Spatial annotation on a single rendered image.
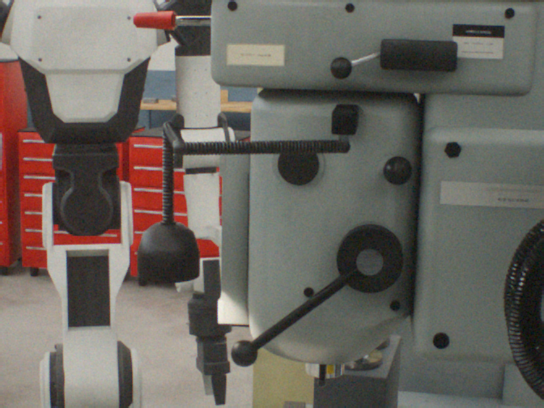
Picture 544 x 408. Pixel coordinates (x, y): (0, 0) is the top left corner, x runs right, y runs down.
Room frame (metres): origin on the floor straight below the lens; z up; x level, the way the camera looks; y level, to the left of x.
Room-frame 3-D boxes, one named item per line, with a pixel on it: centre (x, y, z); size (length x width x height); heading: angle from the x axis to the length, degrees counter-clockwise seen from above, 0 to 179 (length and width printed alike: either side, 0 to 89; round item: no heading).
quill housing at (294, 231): (1.06, -0.07, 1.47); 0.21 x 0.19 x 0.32; 173
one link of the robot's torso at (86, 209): (1.87, 0.39, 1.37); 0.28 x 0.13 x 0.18; 12
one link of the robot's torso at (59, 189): (1.81, 0.38, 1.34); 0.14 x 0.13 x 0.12; 102
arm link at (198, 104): (1.84, 0.16, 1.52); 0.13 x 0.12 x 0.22; 103
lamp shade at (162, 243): (1.01, 0.12, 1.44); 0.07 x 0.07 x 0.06
